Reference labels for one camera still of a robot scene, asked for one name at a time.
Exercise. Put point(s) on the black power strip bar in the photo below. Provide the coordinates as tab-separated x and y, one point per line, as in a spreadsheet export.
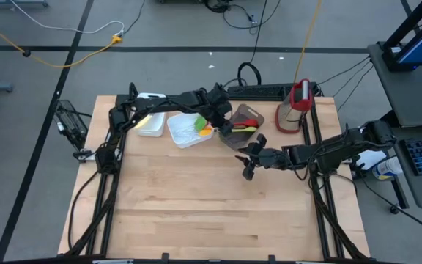
269	89

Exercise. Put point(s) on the white plastic bin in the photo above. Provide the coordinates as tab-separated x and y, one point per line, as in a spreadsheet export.
185	132
156	128

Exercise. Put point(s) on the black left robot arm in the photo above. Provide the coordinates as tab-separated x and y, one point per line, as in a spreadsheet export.
174	100

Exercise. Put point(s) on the red silicone spoon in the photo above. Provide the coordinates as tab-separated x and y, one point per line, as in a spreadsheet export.
251	123

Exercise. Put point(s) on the grey plastic bin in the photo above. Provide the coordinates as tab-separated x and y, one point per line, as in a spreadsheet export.
242	143

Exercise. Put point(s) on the green silicone spoon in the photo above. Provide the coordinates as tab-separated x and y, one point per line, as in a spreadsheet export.
245	129

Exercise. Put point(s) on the white paper sheet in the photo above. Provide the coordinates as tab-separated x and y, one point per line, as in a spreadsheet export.
374	158

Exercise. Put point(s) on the green silicone spatula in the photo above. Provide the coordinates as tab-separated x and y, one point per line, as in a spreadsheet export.
200	124

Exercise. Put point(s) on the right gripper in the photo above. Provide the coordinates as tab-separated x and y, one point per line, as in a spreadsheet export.
269	157

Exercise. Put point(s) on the black monitor stand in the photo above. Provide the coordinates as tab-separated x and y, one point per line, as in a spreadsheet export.
412	20

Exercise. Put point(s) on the black aluminium table frame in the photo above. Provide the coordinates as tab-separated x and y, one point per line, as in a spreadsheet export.
196	256

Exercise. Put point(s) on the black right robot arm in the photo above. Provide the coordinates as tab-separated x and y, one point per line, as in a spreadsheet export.
335	150

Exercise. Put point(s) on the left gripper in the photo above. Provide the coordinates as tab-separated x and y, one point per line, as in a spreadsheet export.
220	106

